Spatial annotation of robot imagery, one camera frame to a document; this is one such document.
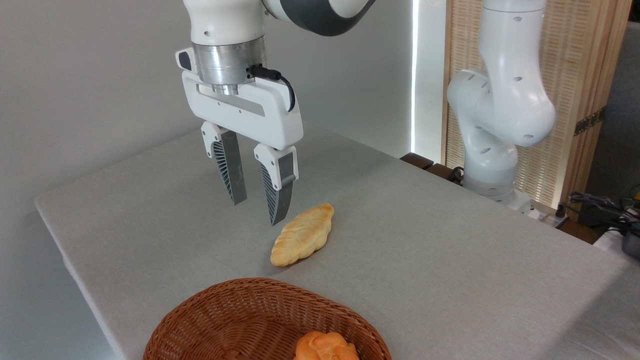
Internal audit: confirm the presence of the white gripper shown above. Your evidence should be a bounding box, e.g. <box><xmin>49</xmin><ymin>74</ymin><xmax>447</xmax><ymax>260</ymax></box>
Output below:
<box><xmin>176</xmin><ymin>47</ymin><xmax>304</xmax><ymax>227</ymax></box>

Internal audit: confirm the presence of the long braided bread loaf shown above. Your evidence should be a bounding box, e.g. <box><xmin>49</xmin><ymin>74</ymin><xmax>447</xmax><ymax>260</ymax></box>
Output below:
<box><xmin>270</xmin><ymin>202</ymin><xmax>335</xmax><ymax>267</ymax></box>

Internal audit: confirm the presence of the round golden bread roll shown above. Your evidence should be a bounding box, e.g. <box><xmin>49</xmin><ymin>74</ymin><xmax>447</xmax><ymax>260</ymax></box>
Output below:
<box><xmin>293</xmin><ymin>331</ymin><xmax>361</xmax><ymax>360</ymax></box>

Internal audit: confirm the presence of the brown wicker basket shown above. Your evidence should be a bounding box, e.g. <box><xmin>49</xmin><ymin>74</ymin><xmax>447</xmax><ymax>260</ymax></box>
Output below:
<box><xmin>142</xmin><ymin>278</ymin><xmax>393</xmax><ymax>360</ymax></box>

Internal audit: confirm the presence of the dark brown wooden bench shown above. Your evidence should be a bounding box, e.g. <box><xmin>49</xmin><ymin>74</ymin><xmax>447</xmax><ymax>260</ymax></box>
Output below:
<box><xmin>400</xmin><ymin>152</ymin><xmax>466</xmax><ymax>187</ymax></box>

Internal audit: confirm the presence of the vertical white light strip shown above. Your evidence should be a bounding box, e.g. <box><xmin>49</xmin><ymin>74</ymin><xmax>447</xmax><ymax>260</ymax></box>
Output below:
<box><xmin>411</xmin><ymin>0</ymin><xmax>420</xmax><ymax>153</ymax></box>

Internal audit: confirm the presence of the white power strip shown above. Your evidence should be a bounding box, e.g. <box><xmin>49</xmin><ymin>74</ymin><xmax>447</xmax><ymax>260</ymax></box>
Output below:
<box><xmin>530</xmin><ymin>202</ymin><xmax>571</xmax><ymax>229</ymax></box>

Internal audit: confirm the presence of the black screen hinge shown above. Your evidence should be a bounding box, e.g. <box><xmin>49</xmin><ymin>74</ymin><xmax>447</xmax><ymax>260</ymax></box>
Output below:
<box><xmin>574</xmin><ymin>106</ymin><xmax>607</xmax><ymax>137</ymax></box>

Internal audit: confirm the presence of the wooden slatted screen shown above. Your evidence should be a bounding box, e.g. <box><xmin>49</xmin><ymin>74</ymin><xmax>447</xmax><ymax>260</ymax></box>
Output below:
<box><xmin>441</xmin><ymin>0</ymin><xmax>633</xmax><ymax>221</ymax></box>

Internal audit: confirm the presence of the dark grey container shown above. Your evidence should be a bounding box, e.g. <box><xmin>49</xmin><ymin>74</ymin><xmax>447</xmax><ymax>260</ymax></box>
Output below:
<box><xmin>621</xmin><ymin>222</ymin><xmax>640</xmax><ymax>260</ymax></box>

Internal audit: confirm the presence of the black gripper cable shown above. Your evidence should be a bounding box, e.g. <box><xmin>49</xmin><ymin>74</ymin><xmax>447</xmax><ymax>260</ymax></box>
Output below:
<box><xmin>248</xmin><ymin>64</ymin><xmax>297</xmax><ymax>113</ymax></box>

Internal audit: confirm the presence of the bundle of black cables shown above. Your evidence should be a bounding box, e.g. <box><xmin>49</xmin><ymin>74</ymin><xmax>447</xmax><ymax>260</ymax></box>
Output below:
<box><xmin>568</xmin><ymin>191</ymin><xmax>640</xmax><ymax>236</ymax></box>

